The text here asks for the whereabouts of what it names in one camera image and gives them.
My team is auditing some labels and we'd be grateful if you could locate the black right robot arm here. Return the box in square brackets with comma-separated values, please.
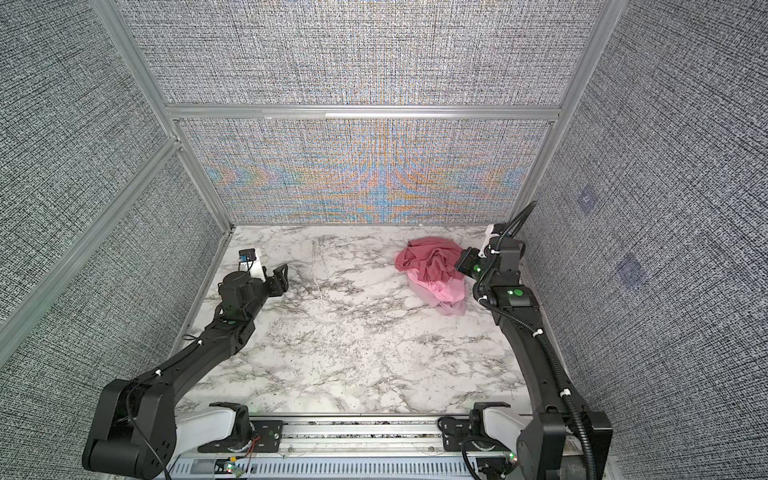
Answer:
[456, 238, 613, 479]

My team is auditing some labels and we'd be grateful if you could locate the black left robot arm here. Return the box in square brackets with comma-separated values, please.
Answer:
[82, 264, 289, 479]

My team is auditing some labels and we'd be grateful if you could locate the dark rose ribbed cloth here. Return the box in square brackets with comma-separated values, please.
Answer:
[394, 237, 463, 283]

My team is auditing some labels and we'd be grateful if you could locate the bright pink cloth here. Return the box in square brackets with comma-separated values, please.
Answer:
[406, 270, 467, 316]

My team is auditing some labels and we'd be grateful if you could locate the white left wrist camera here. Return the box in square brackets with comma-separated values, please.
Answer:
[238, 248, 265, 280]

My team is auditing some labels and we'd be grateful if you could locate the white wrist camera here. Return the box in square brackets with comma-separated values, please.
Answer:
[238, 248, 265, 280]
[478, 223, 506, 258]

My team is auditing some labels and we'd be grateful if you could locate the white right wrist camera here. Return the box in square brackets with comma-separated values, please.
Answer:
[478, 223, 506, 258]

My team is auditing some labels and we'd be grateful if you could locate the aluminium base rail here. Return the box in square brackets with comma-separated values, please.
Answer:
[161, 412, 601, 480]

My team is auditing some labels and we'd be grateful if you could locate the aluminium enclosure frame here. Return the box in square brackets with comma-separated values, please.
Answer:
[1, 1, 627, 362]

